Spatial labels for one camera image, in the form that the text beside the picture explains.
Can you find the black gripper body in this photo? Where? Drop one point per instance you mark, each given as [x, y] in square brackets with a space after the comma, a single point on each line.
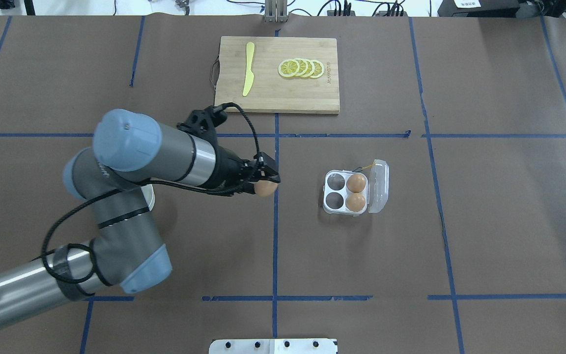
[226, 169]

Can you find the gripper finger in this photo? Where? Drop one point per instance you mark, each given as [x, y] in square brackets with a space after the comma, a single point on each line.
[246, 187]
[265, 168]

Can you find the brown egg from bowl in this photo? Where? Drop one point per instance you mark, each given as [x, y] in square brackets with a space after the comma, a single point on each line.
[265, 188]

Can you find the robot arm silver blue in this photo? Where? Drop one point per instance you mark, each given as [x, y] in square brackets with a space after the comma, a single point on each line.
[111, 238]

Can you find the clear plastic egg box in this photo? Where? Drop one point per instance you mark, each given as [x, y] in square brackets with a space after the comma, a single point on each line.
[376, 192]

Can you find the brown egg rear slot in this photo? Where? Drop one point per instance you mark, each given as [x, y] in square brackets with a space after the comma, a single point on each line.
[356, 183]

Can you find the brown egg slot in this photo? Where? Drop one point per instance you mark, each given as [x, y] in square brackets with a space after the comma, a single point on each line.
[356, 202]
[356, 183]

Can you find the brown egg front slot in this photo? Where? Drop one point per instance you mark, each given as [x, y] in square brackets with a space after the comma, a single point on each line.
[356, 202]

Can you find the white round bowl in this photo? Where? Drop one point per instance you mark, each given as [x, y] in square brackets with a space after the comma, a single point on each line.
[149, 195]

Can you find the yellow plastic knife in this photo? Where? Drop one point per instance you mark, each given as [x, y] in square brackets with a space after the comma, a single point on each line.
[249, 74]

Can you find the bamboo cutting board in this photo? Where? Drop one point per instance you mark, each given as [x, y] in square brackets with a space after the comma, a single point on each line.
[271, 93]

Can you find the lemon slice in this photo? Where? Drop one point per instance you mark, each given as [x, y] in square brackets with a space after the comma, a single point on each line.
[318, 69]
[289, 68]
[302, 66]
[309, 68]

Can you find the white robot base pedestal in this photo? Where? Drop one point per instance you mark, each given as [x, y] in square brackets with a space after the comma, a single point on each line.
[275, 346]

